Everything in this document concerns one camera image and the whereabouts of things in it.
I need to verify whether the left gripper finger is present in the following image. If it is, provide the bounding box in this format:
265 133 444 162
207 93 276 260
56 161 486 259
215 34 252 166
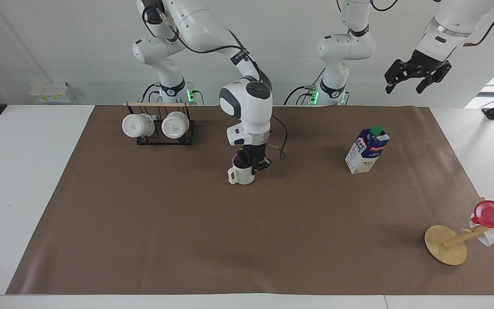
384 59 416 94
415 61 452 94

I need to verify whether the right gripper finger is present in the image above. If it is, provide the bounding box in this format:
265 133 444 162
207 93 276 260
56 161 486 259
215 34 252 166
252 158 272 175
234 154 254 170

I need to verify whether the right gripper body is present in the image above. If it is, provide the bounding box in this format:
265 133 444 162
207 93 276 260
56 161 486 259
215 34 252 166
237 145 269 161

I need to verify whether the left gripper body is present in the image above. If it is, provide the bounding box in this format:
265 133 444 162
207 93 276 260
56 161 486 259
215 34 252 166
405 49 446 73

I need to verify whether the white mug with handle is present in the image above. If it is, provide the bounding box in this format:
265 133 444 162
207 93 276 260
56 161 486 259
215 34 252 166
227 155 256 186

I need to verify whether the blue white milk carton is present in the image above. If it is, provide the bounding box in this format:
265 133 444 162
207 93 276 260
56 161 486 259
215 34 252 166
344 125 391 175

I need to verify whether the white plastic cup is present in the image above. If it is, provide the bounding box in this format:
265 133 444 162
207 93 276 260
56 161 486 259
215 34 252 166
469 220 494 247

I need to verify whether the wooden mug tree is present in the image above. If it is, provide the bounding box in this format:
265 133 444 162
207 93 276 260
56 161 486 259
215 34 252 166
424 223 494 266

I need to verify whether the white socket box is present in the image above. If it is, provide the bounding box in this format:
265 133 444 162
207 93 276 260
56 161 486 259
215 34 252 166
29 81 75 104

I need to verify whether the black cable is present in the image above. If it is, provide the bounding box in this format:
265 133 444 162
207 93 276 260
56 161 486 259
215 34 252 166
142 82 163 104
463 0 494 47
142 4 273 91
283 85 319 106
369 0 399 12
266 113 289 161

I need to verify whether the black wire mug rack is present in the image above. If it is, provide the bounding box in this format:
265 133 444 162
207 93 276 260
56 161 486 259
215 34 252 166
123 101 196 147

